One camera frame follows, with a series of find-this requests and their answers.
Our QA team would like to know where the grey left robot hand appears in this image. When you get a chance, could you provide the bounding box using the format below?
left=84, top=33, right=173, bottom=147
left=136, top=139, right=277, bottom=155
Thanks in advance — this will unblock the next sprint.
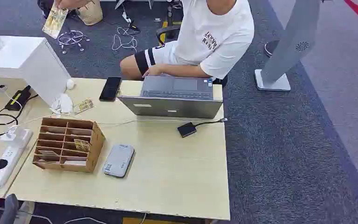
left=0, top=193, right=20, bottom=224

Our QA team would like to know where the black usb hub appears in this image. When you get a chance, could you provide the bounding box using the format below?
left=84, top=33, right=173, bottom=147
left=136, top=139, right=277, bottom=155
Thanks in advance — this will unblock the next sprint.
left=177, top=117, right=228, bottom=139

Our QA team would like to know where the pale card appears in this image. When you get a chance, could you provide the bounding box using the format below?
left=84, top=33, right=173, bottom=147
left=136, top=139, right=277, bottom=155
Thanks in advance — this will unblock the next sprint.
left=63, top=159, right=88, bottom=167

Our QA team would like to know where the dark round floor object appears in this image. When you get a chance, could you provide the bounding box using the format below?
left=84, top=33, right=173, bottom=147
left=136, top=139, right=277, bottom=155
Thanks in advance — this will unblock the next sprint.
left=264, top=40, right=280, bottom=58

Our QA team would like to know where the grey flat device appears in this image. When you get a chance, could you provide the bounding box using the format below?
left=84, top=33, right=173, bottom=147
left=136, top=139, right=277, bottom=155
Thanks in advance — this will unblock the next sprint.
left=103, top=143, right=136, bottom=179

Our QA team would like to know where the white power strip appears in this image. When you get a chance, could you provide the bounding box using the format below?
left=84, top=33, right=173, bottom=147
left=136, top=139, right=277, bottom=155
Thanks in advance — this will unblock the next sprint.
left=0, top=128, right=34, bottom=188

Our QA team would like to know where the crumpled white wrapper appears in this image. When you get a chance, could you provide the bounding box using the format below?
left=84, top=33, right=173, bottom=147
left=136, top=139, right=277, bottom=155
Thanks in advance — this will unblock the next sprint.
left=49, top=93, right=74, bottom=115

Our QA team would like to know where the seated person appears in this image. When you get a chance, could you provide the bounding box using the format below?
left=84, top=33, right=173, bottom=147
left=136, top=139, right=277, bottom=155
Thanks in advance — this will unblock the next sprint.
left=119, top=0, right=255, bottom=82

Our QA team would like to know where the wooden card box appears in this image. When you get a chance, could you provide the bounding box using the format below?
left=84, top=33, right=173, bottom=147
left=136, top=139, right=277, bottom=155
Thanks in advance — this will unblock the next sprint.
left=32, top=117, right=106, bottom=174

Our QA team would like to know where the white floor cable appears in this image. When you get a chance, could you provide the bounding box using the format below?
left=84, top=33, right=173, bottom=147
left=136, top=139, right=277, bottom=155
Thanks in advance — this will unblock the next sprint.
left=111, top=26, right=139, bottom=53

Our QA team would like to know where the beige woven bag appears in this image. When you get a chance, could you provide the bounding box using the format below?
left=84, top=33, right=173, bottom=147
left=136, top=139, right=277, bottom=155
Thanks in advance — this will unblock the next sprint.
left=75, top=0, right=103, bottom=26

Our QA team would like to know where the black power adapter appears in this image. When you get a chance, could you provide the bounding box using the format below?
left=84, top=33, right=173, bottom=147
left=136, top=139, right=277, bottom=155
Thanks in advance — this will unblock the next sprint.
left=4, top=85, right=32, bottom=112

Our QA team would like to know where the black smartphone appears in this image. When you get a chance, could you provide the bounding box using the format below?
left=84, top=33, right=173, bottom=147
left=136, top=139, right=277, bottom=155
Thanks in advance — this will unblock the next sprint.
left=98, top=76, right=123, bottom=102

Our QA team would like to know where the wire metal rack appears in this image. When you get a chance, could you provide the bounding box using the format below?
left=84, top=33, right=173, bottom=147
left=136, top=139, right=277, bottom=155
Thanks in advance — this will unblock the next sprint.
left=56, top=29, right=90, bottom=55

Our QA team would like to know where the black office chair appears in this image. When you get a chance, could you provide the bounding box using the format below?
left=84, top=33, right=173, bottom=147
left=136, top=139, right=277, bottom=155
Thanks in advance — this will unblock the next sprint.
left=156, top=24, right=181, bottom=46

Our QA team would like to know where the white cabinet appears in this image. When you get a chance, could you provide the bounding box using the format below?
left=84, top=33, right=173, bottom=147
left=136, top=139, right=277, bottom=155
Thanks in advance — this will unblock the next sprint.
left=0, top=35, right=72, bottom=106

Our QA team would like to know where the grey stand with white base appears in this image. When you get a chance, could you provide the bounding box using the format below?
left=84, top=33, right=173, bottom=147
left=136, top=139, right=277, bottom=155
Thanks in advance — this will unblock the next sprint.
left=254, top=0, right=322, bottom=92

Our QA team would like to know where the white charger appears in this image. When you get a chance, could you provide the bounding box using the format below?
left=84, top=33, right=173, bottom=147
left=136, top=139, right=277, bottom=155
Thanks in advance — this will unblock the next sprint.
left=0, top=125, right=27, bottom=143

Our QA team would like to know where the grey laptop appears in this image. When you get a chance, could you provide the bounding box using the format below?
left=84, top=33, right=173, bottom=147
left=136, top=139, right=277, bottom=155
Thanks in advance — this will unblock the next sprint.
left=117, top=75, right=224, bottom=120

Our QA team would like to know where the person's hand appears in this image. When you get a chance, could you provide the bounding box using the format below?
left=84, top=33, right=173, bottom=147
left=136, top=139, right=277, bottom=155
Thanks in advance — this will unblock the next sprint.
left=54, top=0, right=90, bottom=10

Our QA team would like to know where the white cable under desk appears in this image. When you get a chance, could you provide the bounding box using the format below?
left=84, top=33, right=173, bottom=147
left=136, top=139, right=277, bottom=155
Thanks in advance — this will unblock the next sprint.
left=18, top=210, right=109, bottom=224

